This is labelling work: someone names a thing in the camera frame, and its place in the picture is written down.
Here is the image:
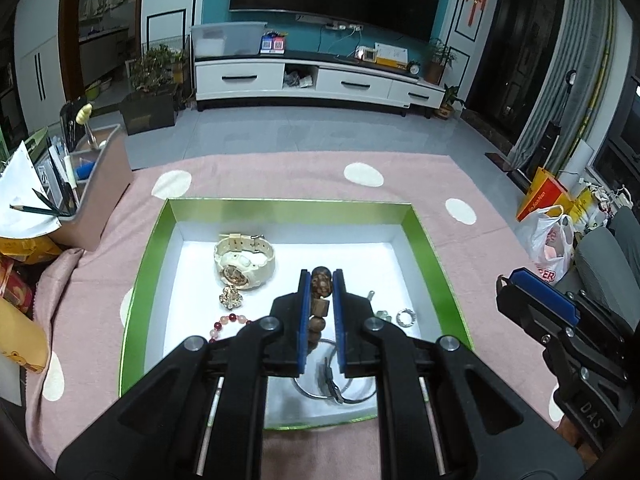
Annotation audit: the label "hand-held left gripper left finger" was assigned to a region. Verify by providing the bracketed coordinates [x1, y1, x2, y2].
[56, 269, 310, 480]

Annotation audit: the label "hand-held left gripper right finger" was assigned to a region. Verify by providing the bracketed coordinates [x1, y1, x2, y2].
[332, 268, 586, 480]

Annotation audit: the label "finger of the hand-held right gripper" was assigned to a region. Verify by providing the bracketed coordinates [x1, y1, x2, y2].
[496, 267, 640, 361]

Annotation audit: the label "brown wooden bead bracelet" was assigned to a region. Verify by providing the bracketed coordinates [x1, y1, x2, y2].
[306, 266, 335, 357]

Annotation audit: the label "red bead bracelet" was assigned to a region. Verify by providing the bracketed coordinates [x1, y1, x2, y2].
[207, 312, 255, 345]

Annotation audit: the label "gold clover brooch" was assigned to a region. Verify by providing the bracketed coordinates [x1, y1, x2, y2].
[217, 285, 246, 308]

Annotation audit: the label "cream wrist watch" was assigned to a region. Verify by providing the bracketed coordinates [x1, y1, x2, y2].
[214, 232, 277, 291]

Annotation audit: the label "green cardboard box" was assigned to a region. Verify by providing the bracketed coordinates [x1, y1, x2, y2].
[118, 198, 475, 431]

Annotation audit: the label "white plastic bag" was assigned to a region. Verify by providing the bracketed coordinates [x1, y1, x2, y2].
[515, 205, 576, 286]

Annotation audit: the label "silver bangle watch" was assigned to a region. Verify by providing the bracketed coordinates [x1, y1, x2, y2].
[292, 339, 377, 405]

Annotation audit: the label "orange shopping bag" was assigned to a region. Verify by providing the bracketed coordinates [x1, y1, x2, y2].
[516, 166, 573, 223]

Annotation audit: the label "pink spotted blanket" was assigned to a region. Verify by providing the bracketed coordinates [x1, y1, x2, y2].
[25, 152, 566, 480]

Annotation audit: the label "stick vacuum cleaner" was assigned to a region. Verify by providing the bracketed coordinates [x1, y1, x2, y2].
[535, 71, 576, 171]

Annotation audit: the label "small floor plant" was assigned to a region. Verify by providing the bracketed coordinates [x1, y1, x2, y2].
[434, 85, 466, 120]

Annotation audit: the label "beige desk organizer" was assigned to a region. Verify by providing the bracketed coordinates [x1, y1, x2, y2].
[47, 125, 133, 252]

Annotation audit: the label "dark door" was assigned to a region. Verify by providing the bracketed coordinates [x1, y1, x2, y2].
[462, 0, 571, 161]

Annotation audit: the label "potted plant in brown pot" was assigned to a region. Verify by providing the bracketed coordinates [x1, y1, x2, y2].
[425, 37, 458, 86]

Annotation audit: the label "white television cabinet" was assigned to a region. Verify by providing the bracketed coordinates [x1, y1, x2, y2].
[194, 50, 446, 116]

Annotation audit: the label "leafy plants in dark planter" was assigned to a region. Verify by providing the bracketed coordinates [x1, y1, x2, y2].
[120, 44, 193, 136]

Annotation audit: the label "grey curtain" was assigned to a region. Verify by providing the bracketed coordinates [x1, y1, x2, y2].
[510, 0, 631, 176]

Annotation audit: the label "yellow and white box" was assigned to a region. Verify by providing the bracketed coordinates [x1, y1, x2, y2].
[375, 42, 407, 68]

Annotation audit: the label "bundle of black pens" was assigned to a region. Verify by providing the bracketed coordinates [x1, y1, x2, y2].
[47, 102, 81, 213]

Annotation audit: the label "blue card stand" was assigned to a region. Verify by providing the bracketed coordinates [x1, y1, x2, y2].
[260, 32, 287, 55]

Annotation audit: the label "yellow pouch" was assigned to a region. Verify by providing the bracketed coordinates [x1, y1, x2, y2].
[0, 300, 51, 373]

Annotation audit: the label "yellow snack bag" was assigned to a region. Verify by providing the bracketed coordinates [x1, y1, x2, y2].
[0, 235, 63, 263]

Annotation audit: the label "clear storage box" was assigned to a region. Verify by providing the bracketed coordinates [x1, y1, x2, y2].
[191, 22, 268, 58]

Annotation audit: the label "red snack packet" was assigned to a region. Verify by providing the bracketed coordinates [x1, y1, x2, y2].
[0, 255, 36, 321]

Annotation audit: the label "dark pencil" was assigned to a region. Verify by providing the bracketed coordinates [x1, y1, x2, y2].
[10, 204, 61, 217]

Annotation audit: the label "white notebook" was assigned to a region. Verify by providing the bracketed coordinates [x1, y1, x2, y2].
[0, 357, 26, 406]

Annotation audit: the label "yellow-headed brush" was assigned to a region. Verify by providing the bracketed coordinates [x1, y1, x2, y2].
[77, 102, 101, 148]

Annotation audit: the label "white paper sheet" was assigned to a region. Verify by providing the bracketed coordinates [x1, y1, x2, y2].
[0, 141, 61, 238]

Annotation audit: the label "white tall cabinet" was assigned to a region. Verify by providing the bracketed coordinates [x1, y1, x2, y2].
[15, 0, 83, 131]

